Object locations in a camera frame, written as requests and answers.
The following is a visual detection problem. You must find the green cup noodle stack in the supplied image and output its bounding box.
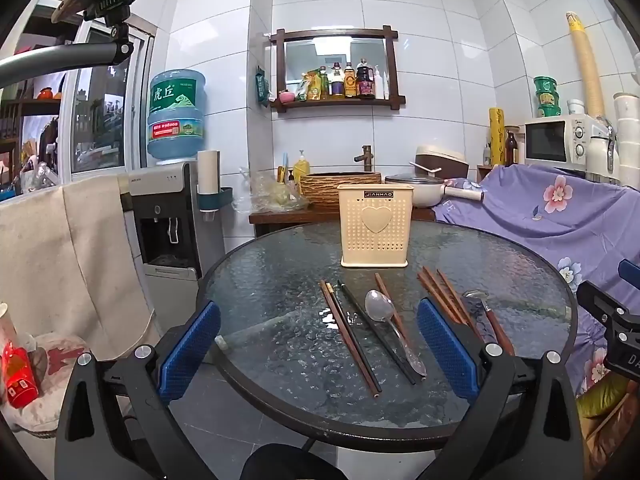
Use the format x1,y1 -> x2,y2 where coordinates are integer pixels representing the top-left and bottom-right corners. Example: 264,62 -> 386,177
533,75 -> 560,119

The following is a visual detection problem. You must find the brown wooden chopstick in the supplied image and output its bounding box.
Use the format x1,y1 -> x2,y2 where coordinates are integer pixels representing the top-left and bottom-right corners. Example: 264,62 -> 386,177
320,280 -> 382,399
374,273 -> 409,342

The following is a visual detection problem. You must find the purple floral cloth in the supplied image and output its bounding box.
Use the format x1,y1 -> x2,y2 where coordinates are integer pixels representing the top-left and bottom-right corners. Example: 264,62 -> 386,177
434,162 -> 640,397

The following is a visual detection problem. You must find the cream perforated utensil holder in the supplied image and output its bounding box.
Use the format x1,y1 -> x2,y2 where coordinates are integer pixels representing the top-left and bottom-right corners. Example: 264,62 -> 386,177
337,183 -> 416,267

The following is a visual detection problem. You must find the yellow seasoning packet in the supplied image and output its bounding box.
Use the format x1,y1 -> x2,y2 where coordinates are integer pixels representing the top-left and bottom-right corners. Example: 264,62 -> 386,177
299,70 -> 329,102

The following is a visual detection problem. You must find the wooden framed mirror shelf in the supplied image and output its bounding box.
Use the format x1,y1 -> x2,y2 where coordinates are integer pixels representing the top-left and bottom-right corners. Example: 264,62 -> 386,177
269,24 -> 407,114

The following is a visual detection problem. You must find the reddish-brown wooden chopstick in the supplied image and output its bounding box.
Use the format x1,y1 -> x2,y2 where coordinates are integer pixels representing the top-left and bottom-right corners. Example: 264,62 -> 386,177
437,269 -> 485,342
424,266 -> 480,336
417,270 -> 473,333

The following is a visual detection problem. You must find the tall paper cup stack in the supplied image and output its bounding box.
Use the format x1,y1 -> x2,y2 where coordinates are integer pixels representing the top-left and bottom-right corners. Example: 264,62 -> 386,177
565,11 -> 607,119

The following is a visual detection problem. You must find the bronze faucet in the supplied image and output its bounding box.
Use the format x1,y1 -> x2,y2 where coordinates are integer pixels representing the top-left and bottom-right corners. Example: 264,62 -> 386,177
353,144 -> 375,174

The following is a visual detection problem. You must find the yellow soap bottle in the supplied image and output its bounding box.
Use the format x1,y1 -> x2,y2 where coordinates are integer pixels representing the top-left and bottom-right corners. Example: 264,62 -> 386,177
292,149 -> 311,184

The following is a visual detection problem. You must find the red packet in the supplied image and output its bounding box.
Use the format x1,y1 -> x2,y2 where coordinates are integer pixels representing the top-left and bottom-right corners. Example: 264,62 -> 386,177
0,342 -> 42,409

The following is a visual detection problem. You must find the beige cloth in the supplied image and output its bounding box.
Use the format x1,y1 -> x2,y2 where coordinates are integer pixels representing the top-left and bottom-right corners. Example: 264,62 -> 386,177
0,174 -> 162,358

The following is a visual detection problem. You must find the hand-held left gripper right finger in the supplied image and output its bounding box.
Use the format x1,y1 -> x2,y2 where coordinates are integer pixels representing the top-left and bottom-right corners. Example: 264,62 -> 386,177
416,296 -> 586,480

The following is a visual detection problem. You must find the white pot with lid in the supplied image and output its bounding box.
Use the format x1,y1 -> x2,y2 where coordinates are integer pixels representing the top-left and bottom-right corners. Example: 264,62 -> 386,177
384,172 -> 486,209

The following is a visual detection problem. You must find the yellow roll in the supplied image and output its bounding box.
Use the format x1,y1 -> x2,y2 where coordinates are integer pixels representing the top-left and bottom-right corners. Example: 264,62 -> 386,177
488,107 -> 507,166

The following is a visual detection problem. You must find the teal cup holder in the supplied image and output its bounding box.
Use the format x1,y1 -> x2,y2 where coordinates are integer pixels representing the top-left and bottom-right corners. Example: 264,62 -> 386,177
196,187 -> 234,212

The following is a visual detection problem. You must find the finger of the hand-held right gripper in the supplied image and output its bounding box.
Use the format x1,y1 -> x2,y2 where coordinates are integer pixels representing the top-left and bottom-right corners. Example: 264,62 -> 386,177
618,259 -> 640,291
576,280 -> 640,333

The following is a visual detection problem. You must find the wooden-handled metal spoon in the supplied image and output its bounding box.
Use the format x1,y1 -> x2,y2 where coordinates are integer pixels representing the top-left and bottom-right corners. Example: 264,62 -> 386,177
462,289 -> 516,357

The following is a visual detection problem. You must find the grey water dispenser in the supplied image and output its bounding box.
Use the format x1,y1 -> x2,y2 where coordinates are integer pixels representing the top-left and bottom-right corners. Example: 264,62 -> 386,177
119,161 -> 227,282

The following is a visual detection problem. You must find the woven wash basin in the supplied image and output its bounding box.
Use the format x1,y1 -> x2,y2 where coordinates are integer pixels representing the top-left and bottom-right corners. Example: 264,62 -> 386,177
299,171 -> 382,211

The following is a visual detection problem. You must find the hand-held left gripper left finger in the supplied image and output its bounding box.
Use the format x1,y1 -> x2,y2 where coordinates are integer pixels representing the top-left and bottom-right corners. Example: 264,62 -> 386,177
54,301 -> 223,480

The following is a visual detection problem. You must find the sliding glass window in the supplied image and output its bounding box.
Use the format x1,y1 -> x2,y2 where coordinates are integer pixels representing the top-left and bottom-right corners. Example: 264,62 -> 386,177
59,24 -> 153,177

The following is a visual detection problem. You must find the clear plastic bag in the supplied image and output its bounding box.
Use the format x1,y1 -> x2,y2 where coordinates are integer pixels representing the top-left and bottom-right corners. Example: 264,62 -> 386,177
232,169 -> 310,214

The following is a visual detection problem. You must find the blue water jug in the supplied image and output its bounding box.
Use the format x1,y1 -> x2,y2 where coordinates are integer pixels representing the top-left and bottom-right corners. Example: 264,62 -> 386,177
146,69 -> 207,166

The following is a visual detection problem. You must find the white microwave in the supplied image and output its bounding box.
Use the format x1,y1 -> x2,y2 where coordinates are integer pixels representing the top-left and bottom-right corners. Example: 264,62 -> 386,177
523,113 -> 614,172

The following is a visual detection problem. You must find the wooden shelf with items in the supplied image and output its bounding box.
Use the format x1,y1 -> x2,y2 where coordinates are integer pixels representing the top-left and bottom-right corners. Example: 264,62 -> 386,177
0,71 -> 64,197

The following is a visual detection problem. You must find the black chopstick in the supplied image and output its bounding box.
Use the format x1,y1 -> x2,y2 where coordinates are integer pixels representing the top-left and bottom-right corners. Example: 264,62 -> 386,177
338,280 -> 417,386
326,282 -> 377,392

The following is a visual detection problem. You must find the green hanging packet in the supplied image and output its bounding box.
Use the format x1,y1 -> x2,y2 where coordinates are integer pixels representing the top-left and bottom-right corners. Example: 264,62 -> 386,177
254,66 -> 271,107

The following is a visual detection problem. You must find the wooden counter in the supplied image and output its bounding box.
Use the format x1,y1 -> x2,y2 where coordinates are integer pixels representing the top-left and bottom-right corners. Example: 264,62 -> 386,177
248,204 -> 437,239

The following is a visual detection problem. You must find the dark soy sauce bottle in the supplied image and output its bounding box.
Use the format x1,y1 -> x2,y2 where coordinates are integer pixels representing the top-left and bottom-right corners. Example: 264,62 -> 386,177
355,58 -> 376,100

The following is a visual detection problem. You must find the brown and white rice cooker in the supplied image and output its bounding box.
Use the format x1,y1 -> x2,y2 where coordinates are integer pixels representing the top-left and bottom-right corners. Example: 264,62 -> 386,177
415,145 -> 471,179

